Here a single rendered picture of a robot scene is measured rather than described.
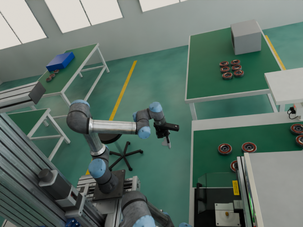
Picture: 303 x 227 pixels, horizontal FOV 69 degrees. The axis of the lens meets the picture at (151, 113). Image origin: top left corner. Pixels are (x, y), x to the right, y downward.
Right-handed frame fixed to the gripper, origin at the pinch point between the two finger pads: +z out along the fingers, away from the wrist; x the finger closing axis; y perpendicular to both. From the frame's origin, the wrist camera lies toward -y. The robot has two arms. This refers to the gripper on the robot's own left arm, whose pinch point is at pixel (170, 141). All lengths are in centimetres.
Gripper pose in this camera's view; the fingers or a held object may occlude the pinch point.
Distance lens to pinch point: 161.6
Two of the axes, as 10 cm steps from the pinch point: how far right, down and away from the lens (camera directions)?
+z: 2.8, 7.4, 6.1
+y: -9.6, 2.0, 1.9
